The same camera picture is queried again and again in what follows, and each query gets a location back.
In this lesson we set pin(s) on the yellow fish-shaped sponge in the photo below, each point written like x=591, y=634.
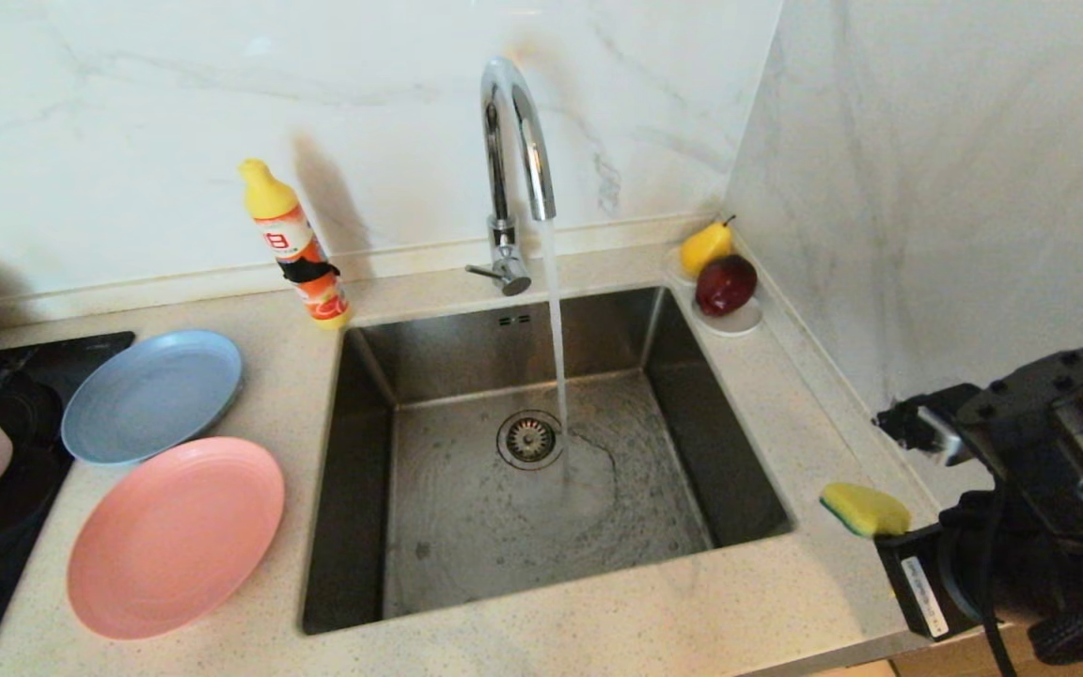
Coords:
x=866, y=508

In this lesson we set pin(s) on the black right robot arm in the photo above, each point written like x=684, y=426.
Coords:
x=1049, y=423

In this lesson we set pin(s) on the chrome gooseneck faucet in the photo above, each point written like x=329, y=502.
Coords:
x=502, y=235

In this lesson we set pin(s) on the yellow pear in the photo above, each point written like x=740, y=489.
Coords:
x=701, y=249

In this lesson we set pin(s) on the small white dish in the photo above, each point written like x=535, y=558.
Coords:
x=737, y=324

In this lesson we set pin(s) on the round metal drain strainer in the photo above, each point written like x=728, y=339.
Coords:
x=528, y=440

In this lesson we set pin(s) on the blue-grey plate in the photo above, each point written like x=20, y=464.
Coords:
x=151, y=395

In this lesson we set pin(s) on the dark red apple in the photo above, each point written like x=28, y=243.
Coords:
x=723, y=285

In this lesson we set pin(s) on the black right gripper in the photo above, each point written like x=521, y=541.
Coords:
x=965, y=574

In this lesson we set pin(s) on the light wooden cabinet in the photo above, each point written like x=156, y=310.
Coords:
x=936, y=663

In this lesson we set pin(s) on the stainless steel sink basin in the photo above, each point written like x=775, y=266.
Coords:
x=466, y=555

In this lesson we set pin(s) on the black induction cooktop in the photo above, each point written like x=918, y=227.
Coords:
x=24, y=376

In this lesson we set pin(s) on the yellow-capped orange dish soap bottle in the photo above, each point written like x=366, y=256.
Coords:
x=264, y=197

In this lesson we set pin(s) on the pink plate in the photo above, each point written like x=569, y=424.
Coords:
x=175, y=536

